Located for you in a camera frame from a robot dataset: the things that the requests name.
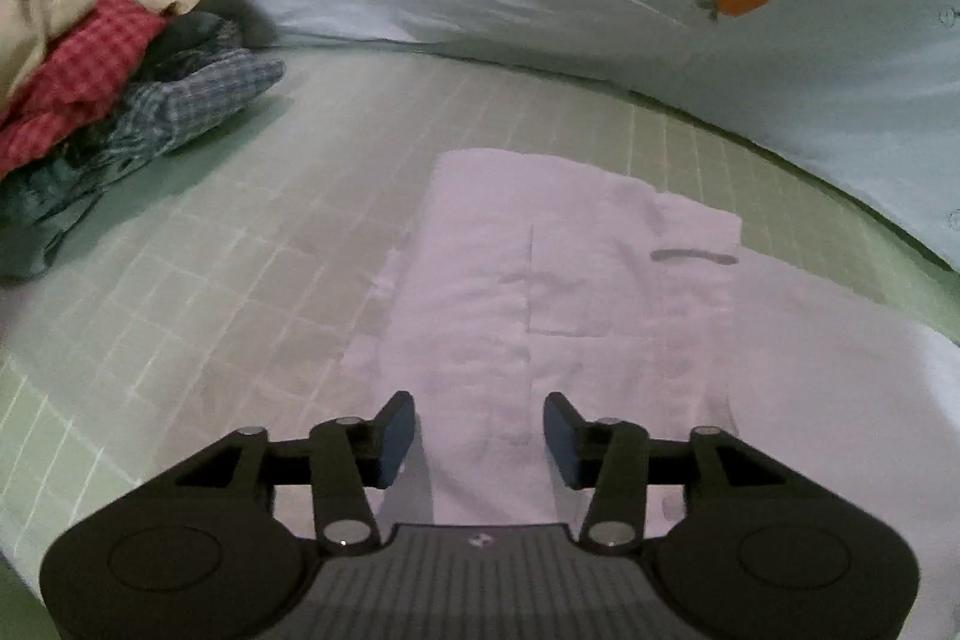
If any dark grey garment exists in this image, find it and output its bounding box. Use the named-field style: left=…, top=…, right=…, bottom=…
left=160, top=0, right=283, bottom=73

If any green grid bedsheet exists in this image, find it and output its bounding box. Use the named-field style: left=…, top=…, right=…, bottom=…
left=0, top=38, right=960, bottom=615

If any teal grey garment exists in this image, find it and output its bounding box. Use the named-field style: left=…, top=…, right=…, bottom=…
left=0, top=134, right=164, bottom=283

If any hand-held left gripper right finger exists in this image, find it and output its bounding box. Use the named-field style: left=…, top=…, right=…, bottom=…
left=541, top=390, right=788, bottom=552

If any blue plaid shirt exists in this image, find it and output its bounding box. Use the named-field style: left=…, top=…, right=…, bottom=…
left=94, top=47, right=287, bottom=163

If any red checked garment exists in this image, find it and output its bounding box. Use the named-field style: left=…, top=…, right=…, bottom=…
left=0, top=0, right=197, bottom=178

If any white garment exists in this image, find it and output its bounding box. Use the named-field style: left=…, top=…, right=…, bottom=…
left=337, top=149, right=960, bottom=540

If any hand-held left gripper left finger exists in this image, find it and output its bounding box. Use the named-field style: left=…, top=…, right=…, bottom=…
left=169, top=390, right=418, bottom=552

